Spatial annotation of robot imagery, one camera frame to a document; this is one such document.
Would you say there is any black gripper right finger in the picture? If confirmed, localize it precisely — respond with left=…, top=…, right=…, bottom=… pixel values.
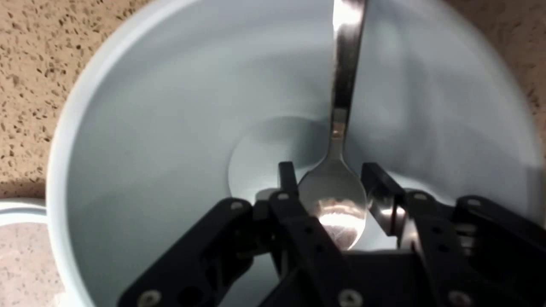
left=360, top=162, right=546, bottom=307

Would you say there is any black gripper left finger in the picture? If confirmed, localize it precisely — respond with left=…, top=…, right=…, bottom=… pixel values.
left=118, top=162, right=363, bottom=307

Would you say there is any silver metal spoon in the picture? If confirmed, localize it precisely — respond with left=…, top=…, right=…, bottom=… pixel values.
left=298, top=0, right=367, bottom=251

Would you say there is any blue plate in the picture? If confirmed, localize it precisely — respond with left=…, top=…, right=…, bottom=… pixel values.
left=0, top=198, right=48, bottom=226

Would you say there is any light blue bowl front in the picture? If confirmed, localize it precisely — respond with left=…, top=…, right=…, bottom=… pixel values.
left=46, top=0, right=544, bottom=307

